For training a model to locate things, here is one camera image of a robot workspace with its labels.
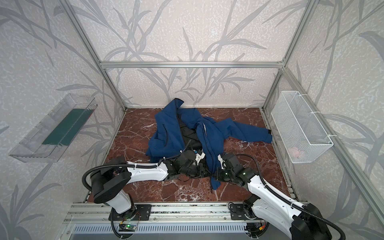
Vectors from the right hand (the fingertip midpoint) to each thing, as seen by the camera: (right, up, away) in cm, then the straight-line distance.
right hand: (212, 170), depth 81 cm
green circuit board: (-42, -24, -11) cm, 49 cm away
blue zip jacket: (-22, +20, +19) cm, 35 cm away
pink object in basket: (+40, +13, -9) cm, 43 cm away
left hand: (0, 0, -4) cm, 4 cm away
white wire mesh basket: (+37, +21, -20) cm, 47 cm away
